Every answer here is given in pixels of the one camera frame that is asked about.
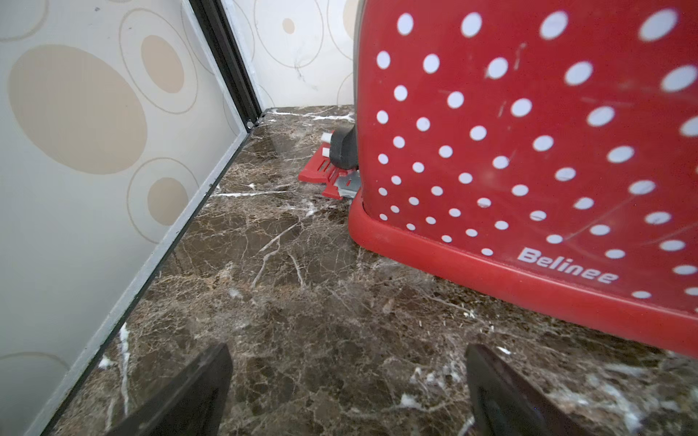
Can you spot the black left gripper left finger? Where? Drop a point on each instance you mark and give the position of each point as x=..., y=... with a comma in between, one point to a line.
x=193, y=403

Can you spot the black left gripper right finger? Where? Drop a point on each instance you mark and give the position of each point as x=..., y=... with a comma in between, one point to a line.
x=505, y=403

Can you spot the red polka dot toaster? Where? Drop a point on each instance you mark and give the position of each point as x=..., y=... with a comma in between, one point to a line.
x=542, y=152

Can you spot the black aluminium frame post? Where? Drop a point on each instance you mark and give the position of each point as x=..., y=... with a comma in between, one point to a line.
x=219, y=36

